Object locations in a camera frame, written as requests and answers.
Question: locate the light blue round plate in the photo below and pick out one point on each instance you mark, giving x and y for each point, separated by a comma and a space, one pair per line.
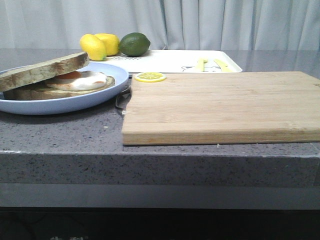
74, 103

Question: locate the metal utensil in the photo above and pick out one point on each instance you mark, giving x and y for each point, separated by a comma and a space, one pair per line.
123, 98

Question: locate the white rectangular tray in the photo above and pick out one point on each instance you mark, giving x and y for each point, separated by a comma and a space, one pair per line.
172, 61

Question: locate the yellow lemon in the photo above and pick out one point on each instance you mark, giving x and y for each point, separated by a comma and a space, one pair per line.
111, 42
94, 47

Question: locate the rear yellow lemon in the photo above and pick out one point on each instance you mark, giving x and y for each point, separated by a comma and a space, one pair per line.
111, 42

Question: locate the yellow plastic fork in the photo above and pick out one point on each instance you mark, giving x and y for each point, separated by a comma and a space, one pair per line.
200, 65

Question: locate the yellow plastic knife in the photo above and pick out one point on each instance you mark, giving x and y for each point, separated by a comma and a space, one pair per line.
223, 66

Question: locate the front yellow lemon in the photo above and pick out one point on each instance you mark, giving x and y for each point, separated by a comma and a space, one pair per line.
94, 47

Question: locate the grey curtain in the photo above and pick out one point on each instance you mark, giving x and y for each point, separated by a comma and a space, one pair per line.
169, 24

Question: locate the wooden cutting board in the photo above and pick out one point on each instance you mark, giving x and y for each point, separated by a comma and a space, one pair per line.
224, 108

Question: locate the bread slice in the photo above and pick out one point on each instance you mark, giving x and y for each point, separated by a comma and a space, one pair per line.
39, 91
30, 74

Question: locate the fried egg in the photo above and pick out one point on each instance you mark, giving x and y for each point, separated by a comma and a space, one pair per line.
77, 81

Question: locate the lemon slice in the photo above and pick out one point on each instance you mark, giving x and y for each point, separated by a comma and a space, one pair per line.
150, 77

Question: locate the green lime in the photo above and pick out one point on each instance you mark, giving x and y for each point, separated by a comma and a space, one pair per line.
134, 44

